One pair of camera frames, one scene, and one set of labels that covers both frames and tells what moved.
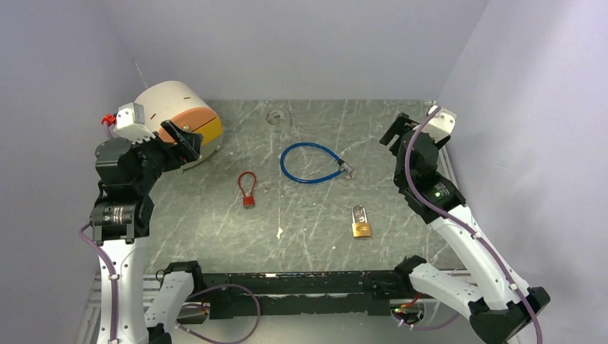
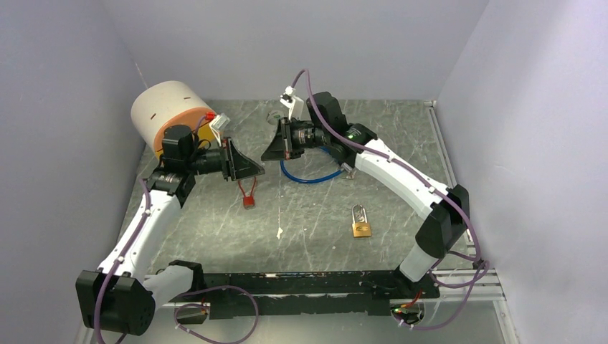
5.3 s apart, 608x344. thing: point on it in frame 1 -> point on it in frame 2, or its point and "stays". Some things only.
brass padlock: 361,229 stays
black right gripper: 403,123 -> 280,148
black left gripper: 185,150 -> 241,166
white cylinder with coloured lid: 179,103 stays
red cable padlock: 248,201 stays
